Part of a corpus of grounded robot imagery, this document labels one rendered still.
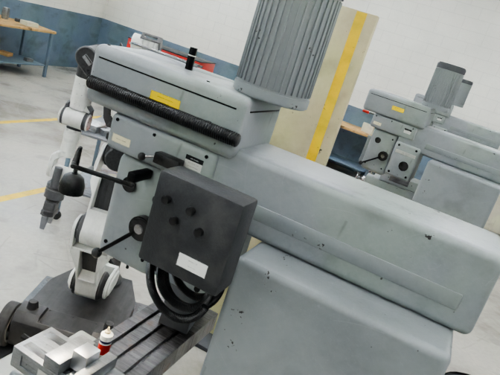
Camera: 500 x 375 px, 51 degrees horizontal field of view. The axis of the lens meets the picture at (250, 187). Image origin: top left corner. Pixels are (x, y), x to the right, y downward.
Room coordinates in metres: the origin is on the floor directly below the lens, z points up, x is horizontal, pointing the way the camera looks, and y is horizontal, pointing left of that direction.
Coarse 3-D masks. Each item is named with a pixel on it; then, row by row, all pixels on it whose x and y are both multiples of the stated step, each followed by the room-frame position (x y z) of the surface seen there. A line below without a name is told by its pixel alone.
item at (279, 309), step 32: (256, 256) 1.12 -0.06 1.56; (288, 256) 1.18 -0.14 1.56; (256, 288) 1.08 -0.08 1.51; (288, 288) 1.05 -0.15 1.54; (320, 288) 1.06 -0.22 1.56; (352, 288) 1.12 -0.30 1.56; (224, 320) 1.09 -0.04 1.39; (256, 320) 1.07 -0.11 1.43; (288, 320) 1.05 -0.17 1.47; (320, 320) 1.03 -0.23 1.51; (352, 320) 1.01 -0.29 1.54; (384, 320) 1.01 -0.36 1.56; (416, 320) 1.06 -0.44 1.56; (224, 352) 1.08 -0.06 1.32; (256, 352) 1.06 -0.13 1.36; (288, 352) 1.04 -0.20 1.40; (320, 352) 1.02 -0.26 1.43; (352, 352) 1.00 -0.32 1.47; (384, 352) 0.98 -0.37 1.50; (416, 352) 0.96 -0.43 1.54; (448, 352) 0.96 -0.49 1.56
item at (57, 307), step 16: (64, 272) 2.43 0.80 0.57; (48, 288) 2.25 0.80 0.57; (64, 288) 2.29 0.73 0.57; (128, 288) 2.48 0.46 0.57; (32, 304) 1.98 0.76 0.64; (48, 304) 2.12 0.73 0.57; (64, 304) 2.16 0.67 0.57; (80, 304) 2.20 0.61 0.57; (96, 304) 2.24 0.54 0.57; (112, 304) 2.28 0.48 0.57; (128, 304) 2.33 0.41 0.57; (16, 320) 1.93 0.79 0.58; (32, 320) 1.94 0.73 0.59; (48, 320) 1.98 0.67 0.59; (64, 320) 2.02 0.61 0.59; (80, 320) 2.05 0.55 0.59; (96, 320) 2.12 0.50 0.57; (112, 320) 2.16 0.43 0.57; (16, 336) 1.92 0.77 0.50; (96, 336) 1.96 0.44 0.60
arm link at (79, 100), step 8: (80, 80) 2.18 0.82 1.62; (80, 88) 2.19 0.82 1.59; (72, 96) 2.20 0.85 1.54; (80, 96) 2.19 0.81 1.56; (72, 104) 2.19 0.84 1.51; (80, 104) 2.19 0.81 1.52; (88, 104) 2.21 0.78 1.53; (88, 112) 2.21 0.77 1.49; (88, 120) 2.18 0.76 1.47; (88, 128) 2.21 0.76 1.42
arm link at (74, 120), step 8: (64, 112) 2.17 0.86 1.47; (72, 112) 2.18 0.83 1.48; (80, 112) 2.19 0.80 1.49; (64, 120) 2.17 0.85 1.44; (72, 120) 2.17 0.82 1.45; (80, 120) 2.17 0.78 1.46; (72, 128) 2.20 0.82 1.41; (80, 128) 2.18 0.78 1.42; (64, 136) 2.19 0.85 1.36; (72, 136) 2.19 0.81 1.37; (64, 144) 2.19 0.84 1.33; (72, 144) 2.20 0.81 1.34; (72, 152) 2.20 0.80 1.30
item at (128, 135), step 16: (112, 128) 1.36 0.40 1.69; (128, 128) 1.34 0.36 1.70; (144, 128) 1.33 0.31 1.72; (112, 144) 1.35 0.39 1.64; (128, 144) 1.34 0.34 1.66; (144, 144) 1.32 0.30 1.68; (160, 144) 1.31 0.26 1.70; (176, 144) 1.29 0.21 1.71; (192, 144) 1.29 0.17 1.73; (144, 160) 1.32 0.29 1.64; (192, 160) 1.27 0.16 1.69; (208, 160) 1.26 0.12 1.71; (208, 176) 1.26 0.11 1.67
